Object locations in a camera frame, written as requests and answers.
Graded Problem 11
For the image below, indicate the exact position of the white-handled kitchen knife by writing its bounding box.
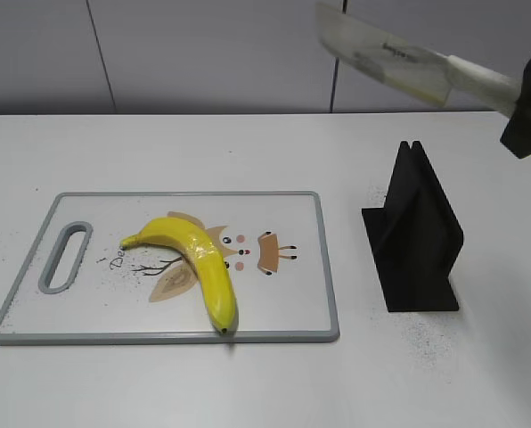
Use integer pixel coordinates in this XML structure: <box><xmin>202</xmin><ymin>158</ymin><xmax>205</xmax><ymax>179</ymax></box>
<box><xmin>315</xmin><ymin>3</ymin><xmax>521</xmax><ymax>118</ymax></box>

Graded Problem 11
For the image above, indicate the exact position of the black knife stand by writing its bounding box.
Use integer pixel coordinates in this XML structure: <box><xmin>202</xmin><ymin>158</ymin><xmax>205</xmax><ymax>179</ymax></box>
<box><xmin>361</xmin><ymin>141</ymin><xmax>464</xmax><ymax>313</ymax></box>

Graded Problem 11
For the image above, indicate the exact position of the yellow plastic banana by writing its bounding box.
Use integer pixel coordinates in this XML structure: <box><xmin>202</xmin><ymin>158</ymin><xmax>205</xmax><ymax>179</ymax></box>
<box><xmin>119</xmin><ymin>217</ymin><xmax>237</xmax><ymax>334</ymax></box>

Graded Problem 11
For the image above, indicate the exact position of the white grey-rimmed cutting board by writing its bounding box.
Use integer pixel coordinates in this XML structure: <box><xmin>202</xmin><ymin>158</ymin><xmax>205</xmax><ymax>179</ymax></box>
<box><xmin>0</xmin><ymin>191</ymin><xmax>339</xmax><ymax>346</ymax></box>

